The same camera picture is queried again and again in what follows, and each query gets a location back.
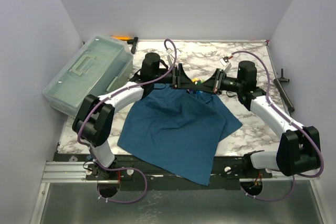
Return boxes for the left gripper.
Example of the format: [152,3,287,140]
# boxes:
[152,63,197,90]

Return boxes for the colourful plush flower brooch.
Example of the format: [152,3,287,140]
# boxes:
[187,78,205,94]

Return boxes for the blue t-shirt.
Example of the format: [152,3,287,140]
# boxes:
[118,84,242,186]

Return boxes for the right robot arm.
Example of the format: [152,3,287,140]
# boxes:
[201,58,324,178]

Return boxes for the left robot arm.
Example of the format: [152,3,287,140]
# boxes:
[72,52,198,179]

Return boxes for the black clamp bar right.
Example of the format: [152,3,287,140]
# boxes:
[273,68,295,113]

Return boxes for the clear plastic storage box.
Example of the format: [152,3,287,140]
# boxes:
[43,36,133,118]

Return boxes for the orange tool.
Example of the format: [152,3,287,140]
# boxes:
[111,35,131,40]

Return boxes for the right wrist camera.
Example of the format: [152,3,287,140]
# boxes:
[219,57,232,74]

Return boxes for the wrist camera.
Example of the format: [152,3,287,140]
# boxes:
[166,48,181,66]
[219,57,232,74]

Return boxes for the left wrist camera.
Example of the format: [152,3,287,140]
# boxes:
[166,48,181,66]

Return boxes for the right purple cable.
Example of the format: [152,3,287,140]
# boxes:
[227,50,324,201]

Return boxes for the purple cable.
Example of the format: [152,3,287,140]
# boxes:
[77,38,178,204]
[227,50,324,201]

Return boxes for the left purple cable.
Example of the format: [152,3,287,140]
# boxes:
[77,38,178,204]

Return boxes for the aluminium rail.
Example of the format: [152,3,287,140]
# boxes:
[41,162,319,184]

